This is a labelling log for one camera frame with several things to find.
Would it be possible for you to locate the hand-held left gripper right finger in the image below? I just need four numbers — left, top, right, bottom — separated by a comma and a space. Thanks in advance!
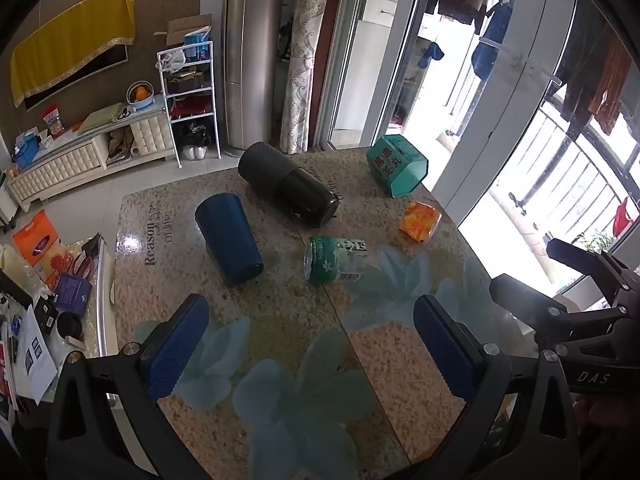
400, 294, 592, 480

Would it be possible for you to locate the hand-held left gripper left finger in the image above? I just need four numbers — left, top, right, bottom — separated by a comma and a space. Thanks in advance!
46, 293, 211, 480

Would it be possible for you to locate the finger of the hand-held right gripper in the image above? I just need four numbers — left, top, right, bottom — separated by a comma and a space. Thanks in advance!
489, 274, 632, 347
546, 238, 640, 292

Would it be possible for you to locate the dark blue cup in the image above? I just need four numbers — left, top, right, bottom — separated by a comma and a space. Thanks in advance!
194, 192, 265, 288

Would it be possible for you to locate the red hanging cloth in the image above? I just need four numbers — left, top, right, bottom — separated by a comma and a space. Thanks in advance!
612, 197, 631, 234

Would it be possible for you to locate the balcony railing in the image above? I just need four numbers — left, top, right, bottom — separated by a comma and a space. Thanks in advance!
486, 99, 640, 243

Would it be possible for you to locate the black round lid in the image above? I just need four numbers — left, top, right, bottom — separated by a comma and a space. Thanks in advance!
57, 312, 84, 340

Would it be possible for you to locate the dark blue box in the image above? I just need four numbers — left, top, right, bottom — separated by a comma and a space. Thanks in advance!
53, 272, 94, 317

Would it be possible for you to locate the orange snack packet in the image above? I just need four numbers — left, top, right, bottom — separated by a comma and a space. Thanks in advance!
398, 200, 443, 244

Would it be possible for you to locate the green drink can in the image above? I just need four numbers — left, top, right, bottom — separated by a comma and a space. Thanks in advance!
304, 236, 368, 285

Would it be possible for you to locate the white paper sheet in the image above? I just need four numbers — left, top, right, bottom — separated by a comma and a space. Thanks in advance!
14, 304, 59, 404

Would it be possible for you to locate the orange hanging garment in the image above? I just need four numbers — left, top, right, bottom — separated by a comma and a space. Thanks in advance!
587, 44, 633, 134

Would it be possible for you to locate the dark hanging garment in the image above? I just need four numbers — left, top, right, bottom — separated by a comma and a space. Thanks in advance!
554, 34, 614, 127

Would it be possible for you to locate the orange paper bag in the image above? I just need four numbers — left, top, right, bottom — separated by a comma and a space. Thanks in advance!
12, 209, 69, 287

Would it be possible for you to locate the green tin box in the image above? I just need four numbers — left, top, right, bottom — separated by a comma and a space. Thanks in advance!
366, 134, 430, 199

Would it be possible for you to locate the black insulated tumbler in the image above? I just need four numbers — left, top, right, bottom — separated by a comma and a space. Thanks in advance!
237, 142, 342, 227

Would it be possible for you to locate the white television cabinet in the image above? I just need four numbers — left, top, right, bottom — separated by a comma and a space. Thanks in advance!
7, 95, 176, 214

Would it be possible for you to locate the green cushion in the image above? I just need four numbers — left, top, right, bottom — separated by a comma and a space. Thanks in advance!
77, 102, 134, 136

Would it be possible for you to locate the white metal shelf rack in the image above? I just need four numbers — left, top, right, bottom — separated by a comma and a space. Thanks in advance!
155, 41, 224, 169

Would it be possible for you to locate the small blue hanging garment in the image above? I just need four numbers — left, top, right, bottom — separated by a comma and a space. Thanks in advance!
417, 39, 445, 69

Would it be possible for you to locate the fruit bowl with oranges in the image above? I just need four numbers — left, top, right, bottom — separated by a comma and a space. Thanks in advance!
125, 81, 155, 111

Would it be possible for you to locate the red snack bag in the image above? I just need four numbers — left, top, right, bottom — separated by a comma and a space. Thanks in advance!
40, 104, 66, 137

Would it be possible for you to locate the white plastic bag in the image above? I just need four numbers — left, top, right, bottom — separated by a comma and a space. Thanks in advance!
157, 48, 187, 72

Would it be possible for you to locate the black television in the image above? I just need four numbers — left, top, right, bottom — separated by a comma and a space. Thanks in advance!
22, 44, 129, 112

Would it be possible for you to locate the silver tower air conditioner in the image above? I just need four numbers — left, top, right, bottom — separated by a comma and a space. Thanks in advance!
221, 0, 290, 159

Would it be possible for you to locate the blue packet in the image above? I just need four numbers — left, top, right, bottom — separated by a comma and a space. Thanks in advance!
183, 30, 211, 61

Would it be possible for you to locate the patterned beige curtain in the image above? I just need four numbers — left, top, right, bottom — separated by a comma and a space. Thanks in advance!
279, 0, 337, 155

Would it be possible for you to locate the cardboard box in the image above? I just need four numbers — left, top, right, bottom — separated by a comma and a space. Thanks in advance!
152, 13, 214, 49

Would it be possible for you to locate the yellow cloth covered TV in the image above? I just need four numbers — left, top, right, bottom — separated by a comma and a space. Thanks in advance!
9, 0, 136, 109

